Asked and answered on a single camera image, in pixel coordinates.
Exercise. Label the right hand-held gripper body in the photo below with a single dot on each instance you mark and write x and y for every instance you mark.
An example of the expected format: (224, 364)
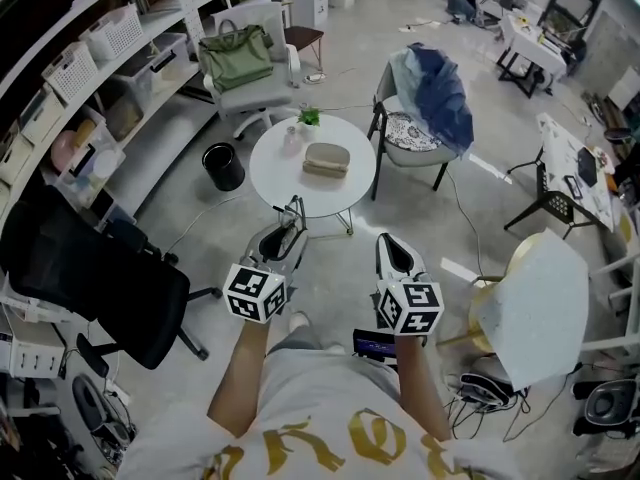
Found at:
(412, 308)

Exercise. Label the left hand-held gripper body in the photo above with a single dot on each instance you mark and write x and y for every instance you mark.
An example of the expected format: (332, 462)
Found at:
(252, 293)

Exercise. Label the beige pouch case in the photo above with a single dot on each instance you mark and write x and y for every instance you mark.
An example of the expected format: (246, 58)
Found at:
(325, 160)

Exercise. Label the person's left forearm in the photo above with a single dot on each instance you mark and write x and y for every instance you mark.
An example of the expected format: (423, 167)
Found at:
(240, 383)

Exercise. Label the person's right forearm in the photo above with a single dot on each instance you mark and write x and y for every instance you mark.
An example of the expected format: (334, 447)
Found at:
(420, 388)

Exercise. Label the round white side table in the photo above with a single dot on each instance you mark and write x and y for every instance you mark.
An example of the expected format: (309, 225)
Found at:
(330, 198)

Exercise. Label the black device with screen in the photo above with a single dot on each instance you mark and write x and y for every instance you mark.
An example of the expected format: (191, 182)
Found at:
(374, 345)

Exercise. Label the person's white shoe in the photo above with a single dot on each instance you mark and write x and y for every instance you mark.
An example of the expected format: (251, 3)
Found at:
(299, 322)

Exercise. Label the person's grey trousers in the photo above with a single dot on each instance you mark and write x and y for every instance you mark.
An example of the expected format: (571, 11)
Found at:
(295, 340)

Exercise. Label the small pink glass bottle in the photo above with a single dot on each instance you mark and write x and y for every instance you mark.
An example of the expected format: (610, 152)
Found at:
(292, 140)

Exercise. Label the black round waste bin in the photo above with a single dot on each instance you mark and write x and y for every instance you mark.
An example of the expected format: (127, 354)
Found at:
(222, 165)

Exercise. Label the small green potted plant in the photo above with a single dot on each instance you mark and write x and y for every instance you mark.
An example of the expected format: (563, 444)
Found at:
(309, 117)

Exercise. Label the white chair with yellow seat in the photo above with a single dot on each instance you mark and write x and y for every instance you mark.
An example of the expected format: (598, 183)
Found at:
(535, 313)

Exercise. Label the white swivel office chair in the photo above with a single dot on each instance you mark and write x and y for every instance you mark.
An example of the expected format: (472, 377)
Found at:
(250, 103)

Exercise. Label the grey chair with dark legs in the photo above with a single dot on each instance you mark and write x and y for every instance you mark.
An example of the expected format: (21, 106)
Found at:
(415, 158)

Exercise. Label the black-and-white patterned seat cushion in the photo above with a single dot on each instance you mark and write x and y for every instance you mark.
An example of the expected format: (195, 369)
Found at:
(407, 130)

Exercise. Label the person's white printed shirt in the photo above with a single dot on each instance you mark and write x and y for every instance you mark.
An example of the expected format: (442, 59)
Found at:
(325, 418)

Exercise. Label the olive green tote bag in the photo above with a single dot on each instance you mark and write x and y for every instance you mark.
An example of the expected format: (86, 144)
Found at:
(235, 60)

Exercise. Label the small brown wooden stool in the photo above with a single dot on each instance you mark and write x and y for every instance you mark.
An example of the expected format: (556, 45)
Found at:
(302, 38)

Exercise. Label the black mesh office chair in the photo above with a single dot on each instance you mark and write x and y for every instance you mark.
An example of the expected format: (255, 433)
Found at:
(75, 278)

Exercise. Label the blue cloth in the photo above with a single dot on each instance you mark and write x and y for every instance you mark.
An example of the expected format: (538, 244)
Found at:
(440, 98)

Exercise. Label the patterned-cloth table with black legs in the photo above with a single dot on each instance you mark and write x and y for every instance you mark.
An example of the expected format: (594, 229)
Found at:
(570, 168)

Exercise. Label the clear plastic storage box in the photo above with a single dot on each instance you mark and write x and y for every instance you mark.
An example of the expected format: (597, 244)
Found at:
(150, 68)
(85, 160)

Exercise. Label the round grey speaker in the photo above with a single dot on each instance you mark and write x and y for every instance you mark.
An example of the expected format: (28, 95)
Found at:
(610, 403)

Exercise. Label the white perforated storage basket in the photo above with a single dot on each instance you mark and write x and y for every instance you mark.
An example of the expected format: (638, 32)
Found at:
(112, 35)
(70, 73)

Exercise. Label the white table with black legs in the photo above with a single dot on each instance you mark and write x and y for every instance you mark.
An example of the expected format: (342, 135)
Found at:
(530, 48)

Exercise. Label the white wall shelf unit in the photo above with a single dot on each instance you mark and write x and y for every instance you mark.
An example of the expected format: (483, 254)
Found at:
(165, 18)

